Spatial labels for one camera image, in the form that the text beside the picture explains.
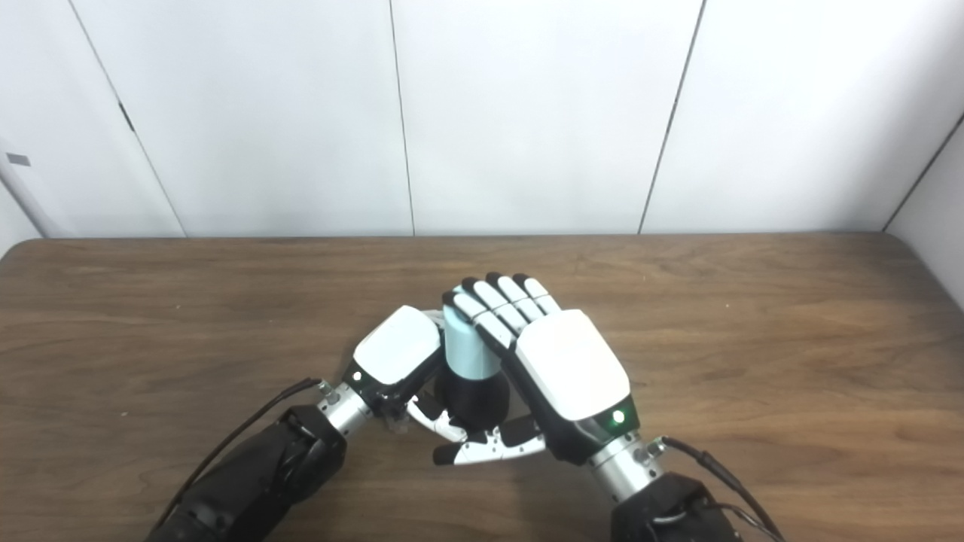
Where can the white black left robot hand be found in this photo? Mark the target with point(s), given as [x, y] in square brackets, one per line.
[395, 346]

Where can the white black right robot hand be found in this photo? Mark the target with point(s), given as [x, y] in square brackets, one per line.
[568, 369]

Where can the light blue cylinder cup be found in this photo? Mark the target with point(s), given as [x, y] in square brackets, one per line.
[467, 350]

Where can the black funnel-shaped nozzle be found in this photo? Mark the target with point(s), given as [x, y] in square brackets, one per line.
[474, 399]

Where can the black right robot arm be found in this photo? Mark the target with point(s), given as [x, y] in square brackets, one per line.
[663, 504]

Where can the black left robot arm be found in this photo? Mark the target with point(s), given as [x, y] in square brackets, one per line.
[256, 482]

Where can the grey wall label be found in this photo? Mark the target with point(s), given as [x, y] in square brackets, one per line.
[17, 159]

